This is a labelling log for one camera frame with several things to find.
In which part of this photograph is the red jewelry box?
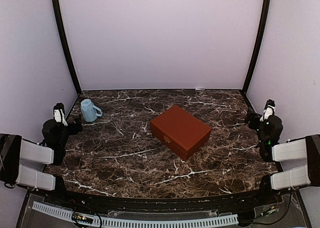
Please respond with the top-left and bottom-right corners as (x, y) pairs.
(150, 105), (212, 161)

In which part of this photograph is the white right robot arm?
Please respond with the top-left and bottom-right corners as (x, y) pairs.
(244, 111), (320, 205)

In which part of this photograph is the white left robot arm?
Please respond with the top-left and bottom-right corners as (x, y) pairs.
(0, 117), (83, 206)

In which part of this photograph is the light blue ceramic mug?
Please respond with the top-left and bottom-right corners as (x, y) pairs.
(80, 99), (103, 122)

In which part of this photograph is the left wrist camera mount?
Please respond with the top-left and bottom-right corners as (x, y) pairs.
(53, 103), (68, 126)

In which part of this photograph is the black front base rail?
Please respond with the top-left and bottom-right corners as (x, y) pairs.
(41, 190), (289, 214)

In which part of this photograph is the white slotted cable duct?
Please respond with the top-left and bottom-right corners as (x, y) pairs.
(31, 201), (239, 227)

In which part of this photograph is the black corner frame post right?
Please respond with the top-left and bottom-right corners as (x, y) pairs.
(241, 0), (271, 96)

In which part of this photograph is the black corner frame post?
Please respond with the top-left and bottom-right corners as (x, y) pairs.
(241, 0), (271, 96)
(51, 0), (82, 96)

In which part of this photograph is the black corner frame post left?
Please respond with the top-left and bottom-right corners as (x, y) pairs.
(51, 0), (82, 96)

